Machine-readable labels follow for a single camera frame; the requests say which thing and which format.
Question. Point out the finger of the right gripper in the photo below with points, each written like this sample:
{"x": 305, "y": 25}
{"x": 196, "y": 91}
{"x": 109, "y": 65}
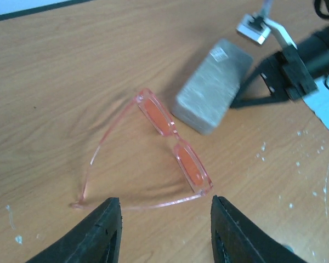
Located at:
{"x": 263, "y": 86}

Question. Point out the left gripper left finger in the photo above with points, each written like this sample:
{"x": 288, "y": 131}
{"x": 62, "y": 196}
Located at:
{"x": 96, "y": 238}

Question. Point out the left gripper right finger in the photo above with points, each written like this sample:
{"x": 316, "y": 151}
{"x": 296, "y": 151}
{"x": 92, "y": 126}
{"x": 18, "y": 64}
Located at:
{"x": 235, "y": 238}

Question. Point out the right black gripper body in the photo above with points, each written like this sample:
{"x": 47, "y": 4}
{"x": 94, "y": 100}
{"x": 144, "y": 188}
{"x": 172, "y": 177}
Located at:
{"x": 290, "y": 72}

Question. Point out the blue cleaning cloth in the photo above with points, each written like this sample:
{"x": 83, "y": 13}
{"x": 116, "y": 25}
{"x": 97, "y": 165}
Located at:
{"x": 318, "y": 101}

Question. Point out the grey green-lined glasses case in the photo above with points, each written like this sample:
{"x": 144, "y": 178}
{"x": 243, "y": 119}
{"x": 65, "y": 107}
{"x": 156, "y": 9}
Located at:
{"x": 208, "y": 93}

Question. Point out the far red transparent glasses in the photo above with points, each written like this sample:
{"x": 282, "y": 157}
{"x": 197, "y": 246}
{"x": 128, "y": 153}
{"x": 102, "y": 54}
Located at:
{"x": 142, "y": 160}

